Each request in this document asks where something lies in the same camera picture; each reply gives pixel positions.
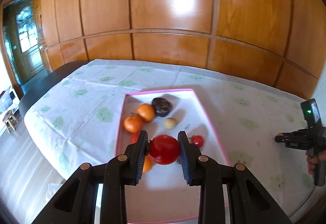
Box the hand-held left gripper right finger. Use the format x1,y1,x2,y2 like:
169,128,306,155
177,131,293,224

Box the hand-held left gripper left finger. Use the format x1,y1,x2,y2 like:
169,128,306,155
32,130,149,224

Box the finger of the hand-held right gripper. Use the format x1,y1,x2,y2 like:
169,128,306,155
275,129,309,142

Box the smooth orange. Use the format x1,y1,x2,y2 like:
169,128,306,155
137,103,156,123
142,154,154,173

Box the red cherry tomato with stem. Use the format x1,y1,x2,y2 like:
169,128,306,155
188,135,205,148
147,134,181,165

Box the tangerine with stem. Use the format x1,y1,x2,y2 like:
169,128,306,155
124,113,143,134

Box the tan longan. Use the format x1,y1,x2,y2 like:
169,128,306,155
164,117,177,130

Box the pink shallow tray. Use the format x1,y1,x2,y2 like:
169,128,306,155
115,88,231,224

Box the lumpy dark water chestnut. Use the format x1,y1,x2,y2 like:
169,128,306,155
152,97,173,117

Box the person's right hand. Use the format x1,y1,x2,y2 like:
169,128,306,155
306,150,326,175

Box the white cloud-print tablecloth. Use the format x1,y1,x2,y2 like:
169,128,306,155
24,59,326,217

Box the wooden panelled wardrobe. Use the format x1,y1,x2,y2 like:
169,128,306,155
38,0,323,99

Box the small wooden stool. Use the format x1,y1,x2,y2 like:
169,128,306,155
2,110,21,134

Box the white and blue box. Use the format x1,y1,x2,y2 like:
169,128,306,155
0,86,16,112

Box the dark glass door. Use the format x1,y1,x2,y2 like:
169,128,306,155
1,0,50,87

